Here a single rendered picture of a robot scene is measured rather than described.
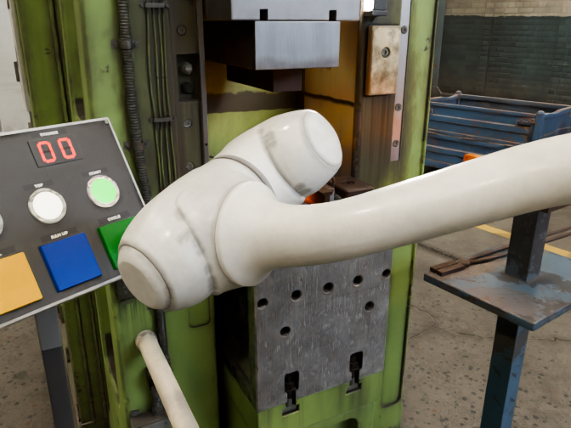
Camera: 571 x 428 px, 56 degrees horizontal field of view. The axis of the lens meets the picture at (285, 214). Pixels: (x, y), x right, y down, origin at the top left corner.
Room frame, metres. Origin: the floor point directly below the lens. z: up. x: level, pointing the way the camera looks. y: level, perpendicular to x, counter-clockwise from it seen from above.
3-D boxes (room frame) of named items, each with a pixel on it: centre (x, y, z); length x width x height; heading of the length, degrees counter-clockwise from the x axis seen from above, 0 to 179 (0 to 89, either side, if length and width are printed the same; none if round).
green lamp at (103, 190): (0.87, 0.31, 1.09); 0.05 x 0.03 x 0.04; 117
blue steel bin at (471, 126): (4.82, -1.86, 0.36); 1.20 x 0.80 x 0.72; 43
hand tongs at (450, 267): (1.37, -0.64, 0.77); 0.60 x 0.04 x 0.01; 121
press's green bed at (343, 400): (1.39, 0.02, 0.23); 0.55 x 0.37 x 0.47; 27
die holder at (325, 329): (1.39, 0.02, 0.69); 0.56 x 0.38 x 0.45; 27
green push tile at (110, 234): (0.84, 0.28, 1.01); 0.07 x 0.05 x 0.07; 142
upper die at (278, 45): (1.35, 0.07, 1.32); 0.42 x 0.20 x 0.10; 27
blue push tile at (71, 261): (0.76, 0.34, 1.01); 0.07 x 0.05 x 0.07; 142
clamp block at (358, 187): (1.30, -0.16, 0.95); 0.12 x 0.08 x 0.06; 27
